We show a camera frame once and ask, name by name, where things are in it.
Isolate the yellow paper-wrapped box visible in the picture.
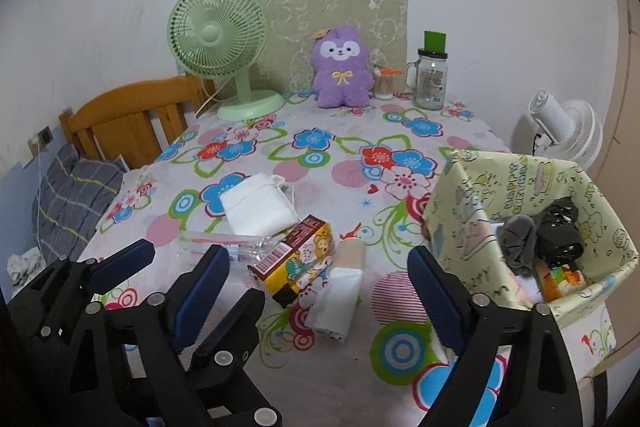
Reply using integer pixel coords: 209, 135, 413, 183
422, 148, 640, 330

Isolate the white standing fan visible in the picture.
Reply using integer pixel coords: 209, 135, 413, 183
512, 91, 604, 170

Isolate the floral tablecloth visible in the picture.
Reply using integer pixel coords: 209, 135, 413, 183
75, 90, 616, 427

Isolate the purple plush toy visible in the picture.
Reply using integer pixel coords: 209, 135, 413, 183
311, 24, 376, 109

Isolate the toothpick jar with orange lid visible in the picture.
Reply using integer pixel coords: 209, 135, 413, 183
372, 63, 402, 100

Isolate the black plastic bag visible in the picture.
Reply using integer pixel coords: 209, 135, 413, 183
536, 197, 583, 268

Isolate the green desk fan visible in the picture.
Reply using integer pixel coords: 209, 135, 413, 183
167, 0, 286, 122

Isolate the green and orange packet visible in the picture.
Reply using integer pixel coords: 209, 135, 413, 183
535, 259, 586, 303

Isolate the glass mug jar green lid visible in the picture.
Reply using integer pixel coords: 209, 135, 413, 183
405, 30, 449, 110

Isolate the clear plastic case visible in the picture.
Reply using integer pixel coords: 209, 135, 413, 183
179, 229, 281, 265

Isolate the green patterned board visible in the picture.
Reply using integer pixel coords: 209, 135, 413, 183
257, 0, 408, 95

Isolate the beige door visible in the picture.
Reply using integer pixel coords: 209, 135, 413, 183
607, 0, 640, 233

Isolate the white drawstring pouch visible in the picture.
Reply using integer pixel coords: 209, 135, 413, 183
220, 174, 299, 238

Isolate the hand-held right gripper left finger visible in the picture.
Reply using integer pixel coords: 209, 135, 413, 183
57, 245, 231, 427

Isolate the crumpled white cloth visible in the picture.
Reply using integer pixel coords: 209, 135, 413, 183
7, 247, 46, 285

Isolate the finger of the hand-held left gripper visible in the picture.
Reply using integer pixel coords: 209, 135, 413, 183
192, 289, 281, 427
7, 239, 156, 339

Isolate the yellow cartoon snack box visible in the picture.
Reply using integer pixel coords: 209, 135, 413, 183
248, 215, 335, 309

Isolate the grey drawstring pouch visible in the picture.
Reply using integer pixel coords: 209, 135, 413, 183
496, 214, 538, 278

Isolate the grey plaid pillow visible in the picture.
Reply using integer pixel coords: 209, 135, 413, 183
32, 144, 126, 260

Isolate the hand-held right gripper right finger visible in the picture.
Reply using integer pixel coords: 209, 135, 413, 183
407, 246, 583, 427

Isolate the wooden bed headboard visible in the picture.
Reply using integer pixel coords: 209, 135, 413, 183
59, 74, 218, 170

